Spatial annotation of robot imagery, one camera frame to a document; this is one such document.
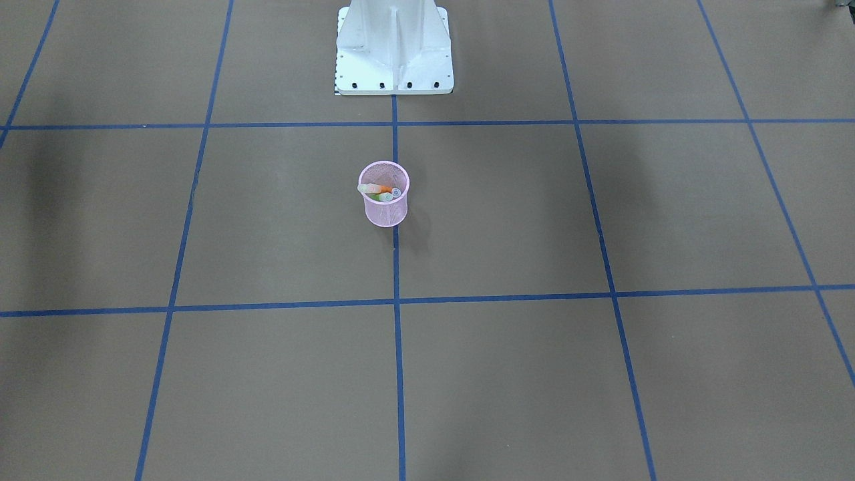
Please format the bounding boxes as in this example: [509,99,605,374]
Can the yellow highlighter pen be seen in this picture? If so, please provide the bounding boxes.
[357,183,383,195]

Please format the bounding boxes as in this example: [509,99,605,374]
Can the pink mesh pen holder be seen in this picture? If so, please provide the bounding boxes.
[357,160,410,228]

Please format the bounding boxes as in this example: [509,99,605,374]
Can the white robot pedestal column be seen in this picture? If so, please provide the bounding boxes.
[334,1,455,96]

